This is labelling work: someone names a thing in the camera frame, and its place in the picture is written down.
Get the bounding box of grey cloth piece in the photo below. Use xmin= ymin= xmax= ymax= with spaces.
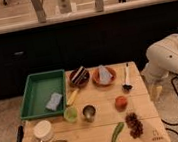
xmin=98 ymin=65 xmax=113 ymax=85

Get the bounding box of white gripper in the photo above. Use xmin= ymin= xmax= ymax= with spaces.
xmin=141 ymin=63 xmax=166 ymax=102

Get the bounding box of dark bowl with cake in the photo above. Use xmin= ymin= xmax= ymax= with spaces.
xmin=69 ymin=66 xmax=90 ymax=88

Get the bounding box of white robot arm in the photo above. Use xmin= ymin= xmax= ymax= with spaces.
xmin=141 ymin=33 xmax=178 ymax=102

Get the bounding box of green chili pepper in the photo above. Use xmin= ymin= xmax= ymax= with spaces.
xmin=111 ymin=122 xmax=124 ymax=142

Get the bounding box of bunch of dark grapes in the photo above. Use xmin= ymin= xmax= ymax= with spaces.
xmin=125 ymin=112 xmax=143 ymax=138

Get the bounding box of metal cup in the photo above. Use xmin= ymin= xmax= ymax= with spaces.
xmin=83 ymin=105 xmax=96 ymax=122

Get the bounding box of blue sponge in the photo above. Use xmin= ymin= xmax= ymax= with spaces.
xmin=46 ymin=92 xmax=62 ymax=111

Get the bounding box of green plastic tray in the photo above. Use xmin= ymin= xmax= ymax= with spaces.
xmin=20 ymin=70 xmax=67 ymax=120

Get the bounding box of orange plate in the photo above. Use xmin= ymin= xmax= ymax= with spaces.
xmin=91 ymin=66 xmax=117 ymax=87

